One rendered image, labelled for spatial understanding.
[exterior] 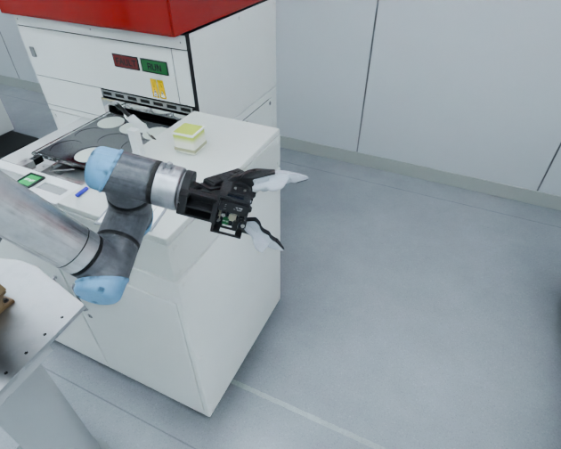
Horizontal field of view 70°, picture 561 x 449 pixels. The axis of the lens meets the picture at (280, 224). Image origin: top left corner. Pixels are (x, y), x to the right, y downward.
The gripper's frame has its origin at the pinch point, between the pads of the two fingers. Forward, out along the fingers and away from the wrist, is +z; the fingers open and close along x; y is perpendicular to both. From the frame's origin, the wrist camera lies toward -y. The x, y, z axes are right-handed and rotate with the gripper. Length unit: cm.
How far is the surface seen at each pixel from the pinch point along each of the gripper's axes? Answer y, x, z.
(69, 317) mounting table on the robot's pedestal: -4, -44, -42
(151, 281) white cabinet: -19, -41, -28
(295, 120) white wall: -238, -47, 12
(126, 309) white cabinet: -28, -61, -36
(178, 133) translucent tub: -51, -11, -33
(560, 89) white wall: -171, 28, 143
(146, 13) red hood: -76, 15, -54
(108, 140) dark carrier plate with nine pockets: -72, -28, -62
